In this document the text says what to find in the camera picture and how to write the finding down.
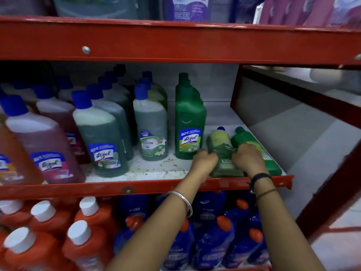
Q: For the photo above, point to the orange liquid bottle, blue label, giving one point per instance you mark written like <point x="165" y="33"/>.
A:
<point x="12" y="166"/>

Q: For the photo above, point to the person's left hand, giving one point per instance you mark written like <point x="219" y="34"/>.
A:
<point x="201" y="166"/>

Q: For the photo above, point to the row of pink refill pouches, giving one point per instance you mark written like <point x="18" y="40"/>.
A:
<point x="310" y="11"/>

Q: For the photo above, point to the purple cleaner bottle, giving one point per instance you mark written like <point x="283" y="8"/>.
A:
<point x="187" y="8"/>

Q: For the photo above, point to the black wristband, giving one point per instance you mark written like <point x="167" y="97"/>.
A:
<point x="261" y="177"/>

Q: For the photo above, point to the red metal shelf rack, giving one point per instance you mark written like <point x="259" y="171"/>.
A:
<point x="169" y="42"/>

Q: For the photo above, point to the group of blue orange-capped bottles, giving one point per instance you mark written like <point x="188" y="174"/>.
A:
<point x="214" y="239"/>

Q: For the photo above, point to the rows of clear green cleaners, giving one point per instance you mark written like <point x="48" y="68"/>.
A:
<point x="101" y="132"/>

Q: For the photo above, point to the large green liquid jug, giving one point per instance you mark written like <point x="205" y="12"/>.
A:
<point x="93" y="7"/>

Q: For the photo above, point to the dark blue refill pouch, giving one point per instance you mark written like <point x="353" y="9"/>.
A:
<point x="244" y="9"/>

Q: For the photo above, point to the brown thread wristband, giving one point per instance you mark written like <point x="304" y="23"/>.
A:
<point x="266" y="192"/>

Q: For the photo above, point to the person's left fingers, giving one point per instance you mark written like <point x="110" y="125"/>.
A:
<point x="208" y="155"/>

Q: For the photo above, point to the silver shelf bolt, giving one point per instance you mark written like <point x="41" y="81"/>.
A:
<point x="86" y="50"/>

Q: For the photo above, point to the person's left forearm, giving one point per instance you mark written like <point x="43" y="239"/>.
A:
<point x="158" y="231"/>

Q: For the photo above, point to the silver bangle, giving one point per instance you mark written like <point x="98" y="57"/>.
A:
<point x="183" y="200"/>

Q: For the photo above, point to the person's right fingers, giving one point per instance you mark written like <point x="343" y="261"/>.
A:
<point x="244" y="150"/>

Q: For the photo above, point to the green-capped opaque bottle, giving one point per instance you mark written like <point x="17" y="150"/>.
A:
<point x="270" y="163"/>

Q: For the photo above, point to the person's right hand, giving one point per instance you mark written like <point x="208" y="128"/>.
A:
<point x="249" y="163"/>

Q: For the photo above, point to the tall opaque green bottle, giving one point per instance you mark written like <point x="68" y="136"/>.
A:
<point x="183" y="77"/>
<point x="190" y="124"/>
<point x="194" y="92"/>

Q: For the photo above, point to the pink liquid bottle, blue cap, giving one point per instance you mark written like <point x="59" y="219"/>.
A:
<point x="66" y="86"/>
<point x="42" y="141"/>
<point x="57" y="110"/>

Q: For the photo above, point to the green liquid bottle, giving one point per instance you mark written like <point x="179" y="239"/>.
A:
<point x="221" y="142"/>

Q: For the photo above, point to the group of orange white-capped bottles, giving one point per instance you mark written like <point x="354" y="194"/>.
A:
<point x="42" y="237"/>

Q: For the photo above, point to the person's right forearm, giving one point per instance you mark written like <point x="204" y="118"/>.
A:
<point x="284" y="228"/>

